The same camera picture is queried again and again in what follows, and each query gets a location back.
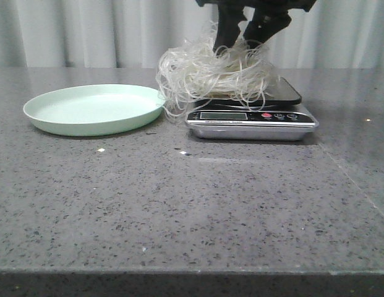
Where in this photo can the white vermicelli bundle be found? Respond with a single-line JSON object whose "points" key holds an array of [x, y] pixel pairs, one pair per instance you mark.
{"points": [[194, 74]]}

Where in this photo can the digital kitchen scale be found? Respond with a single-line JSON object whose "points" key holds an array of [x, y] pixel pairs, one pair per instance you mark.
{"points": [[279, 116]]}

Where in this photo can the light green plate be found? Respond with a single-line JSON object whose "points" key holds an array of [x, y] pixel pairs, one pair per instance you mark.
{"points": [[94, 110]]}

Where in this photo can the white curtain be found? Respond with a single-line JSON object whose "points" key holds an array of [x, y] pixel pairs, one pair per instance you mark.
{"points": [[334, 34]]}

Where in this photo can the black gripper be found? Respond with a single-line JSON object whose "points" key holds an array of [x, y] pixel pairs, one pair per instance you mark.
{"points": [[263, 24]]}

